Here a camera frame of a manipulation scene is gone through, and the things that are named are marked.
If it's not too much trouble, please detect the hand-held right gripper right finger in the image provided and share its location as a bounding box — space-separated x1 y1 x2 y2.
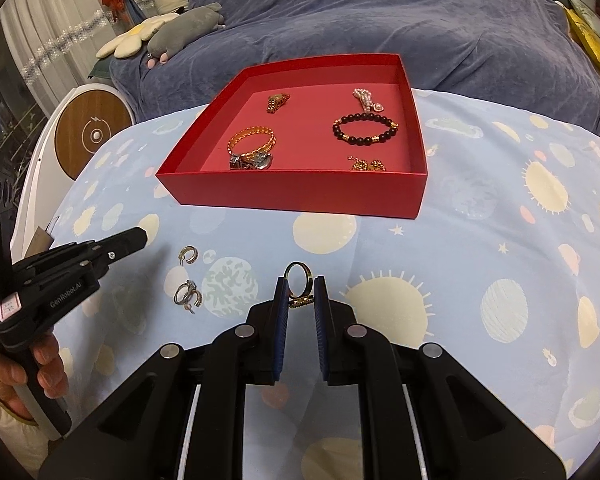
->
314 276 566 480

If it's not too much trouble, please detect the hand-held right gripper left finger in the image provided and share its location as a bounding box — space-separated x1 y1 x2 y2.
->
37 276 288 480

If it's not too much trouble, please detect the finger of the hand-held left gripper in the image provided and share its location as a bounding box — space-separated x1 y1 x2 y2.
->
50 226 148 281

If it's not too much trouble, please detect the gold ring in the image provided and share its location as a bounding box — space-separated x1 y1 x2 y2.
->
285 261 315 309

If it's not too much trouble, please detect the red cardboard box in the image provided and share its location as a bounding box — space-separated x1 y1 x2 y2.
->
155 53 429 221

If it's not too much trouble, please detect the silver wrist watch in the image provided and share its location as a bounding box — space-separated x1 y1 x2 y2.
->
228 152 273 171

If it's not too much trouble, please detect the gold chain necklace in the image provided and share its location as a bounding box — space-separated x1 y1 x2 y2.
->
347 156 386 172

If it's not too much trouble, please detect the gold chain bracelet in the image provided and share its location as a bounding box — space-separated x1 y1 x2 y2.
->
226 126 276 158

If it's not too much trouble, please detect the black bead bracelet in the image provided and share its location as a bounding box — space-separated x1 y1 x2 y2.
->
331 113 400 145

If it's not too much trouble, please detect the pearl bracelet with pendant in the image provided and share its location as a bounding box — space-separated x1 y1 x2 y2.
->
351 87 387 113

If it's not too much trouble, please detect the person's left forearm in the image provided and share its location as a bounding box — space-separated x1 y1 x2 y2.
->
0 385 51 466

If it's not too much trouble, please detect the person's left hand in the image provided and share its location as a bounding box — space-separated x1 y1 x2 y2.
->
0 332 68 421

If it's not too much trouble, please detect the brown cardboard piece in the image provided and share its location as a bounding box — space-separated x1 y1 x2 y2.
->
22 217 61 261

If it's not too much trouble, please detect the round white wooden-faced appliance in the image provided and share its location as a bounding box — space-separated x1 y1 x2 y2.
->
10 85 133 256

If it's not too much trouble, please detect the green sofa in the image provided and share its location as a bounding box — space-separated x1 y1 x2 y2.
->
89 0 600 136

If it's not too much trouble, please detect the flower shaped pillow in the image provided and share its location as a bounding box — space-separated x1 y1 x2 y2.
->
96 12 181 60

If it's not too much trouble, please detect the grey plush toy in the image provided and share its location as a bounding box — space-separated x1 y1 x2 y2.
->
146 2 226 68

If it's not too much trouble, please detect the white curtain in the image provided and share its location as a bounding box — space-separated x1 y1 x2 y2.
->
0 0 126 106

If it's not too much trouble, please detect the grey-blue blanket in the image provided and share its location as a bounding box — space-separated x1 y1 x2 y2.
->
109 0 600 126

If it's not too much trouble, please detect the gold cushion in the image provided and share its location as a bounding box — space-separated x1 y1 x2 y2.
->
562 2 600 83

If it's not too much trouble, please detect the silver cushion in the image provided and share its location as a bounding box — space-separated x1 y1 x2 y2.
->
562 0 600 26

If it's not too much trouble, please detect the silver ring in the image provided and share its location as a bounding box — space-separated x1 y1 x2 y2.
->
174 280 198 306

